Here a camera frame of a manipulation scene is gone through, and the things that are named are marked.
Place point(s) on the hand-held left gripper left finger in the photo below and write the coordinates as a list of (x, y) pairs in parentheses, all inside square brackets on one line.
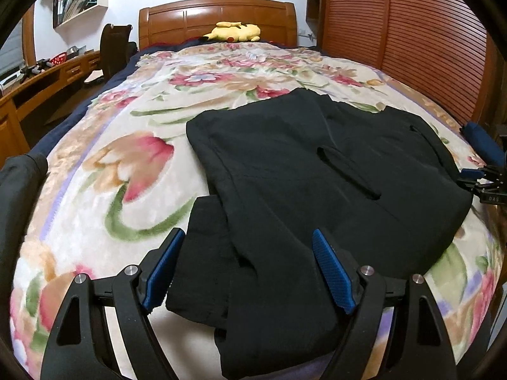
[(164, 269)]

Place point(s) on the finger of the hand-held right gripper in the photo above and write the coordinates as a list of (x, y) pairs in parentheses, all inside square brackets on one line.
[(470, 173), (469, 185)]

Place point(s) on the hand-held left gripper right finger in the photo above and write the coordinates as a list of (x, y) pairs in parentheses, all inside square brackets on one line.
[(334, 277)]

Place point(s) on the black coat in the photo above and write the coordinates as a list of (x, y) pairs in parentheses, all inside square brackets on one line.
[(297, 166)]

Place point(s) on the floral blanket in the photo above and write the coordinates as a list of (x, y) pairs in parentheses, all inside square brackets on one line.
[(119, 126)]

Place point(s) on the wooden louvered wardrobe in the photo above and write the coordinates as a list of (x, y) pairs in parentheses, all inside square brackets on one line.
[(396, 27)]

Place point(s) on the dark grey cloth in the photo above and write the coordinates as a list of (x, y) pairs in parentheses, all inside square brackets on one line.
[(19, 190)]

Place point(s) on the navy bed sheet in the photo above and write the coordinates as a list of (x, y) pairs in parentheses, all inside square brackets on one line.
[(79, 114)]

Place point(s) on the wooden desk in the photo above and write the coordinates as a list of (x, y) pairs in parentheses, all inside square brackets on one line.
[(8, 126)]

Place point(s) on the dark chair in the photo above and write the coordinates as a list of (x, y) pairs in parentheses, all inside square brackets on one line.
[(115, 47)]

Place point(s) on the red basket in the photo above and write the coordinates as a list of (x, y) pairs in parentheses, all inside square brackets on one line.
[(58, 59)]

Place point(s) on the black tripod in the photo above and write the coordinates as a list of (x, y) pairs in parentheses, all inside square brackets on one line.
[(37, 67)]

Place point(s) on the yellow plush toy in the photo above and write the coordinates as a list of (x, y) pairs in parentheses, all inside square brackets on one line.
[(237, 31)]

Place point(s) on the wooden headboard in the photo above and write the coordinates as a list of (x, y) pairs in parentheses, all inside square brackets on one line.
[(178, 19)]

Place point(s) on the grey window blind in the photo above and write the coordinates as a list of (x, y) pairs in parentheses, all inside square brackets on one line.
[(10, 55)]

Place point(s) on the wooden window frame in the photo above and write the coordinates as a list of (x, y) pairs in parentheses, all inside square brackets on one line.
[(28, 35)]

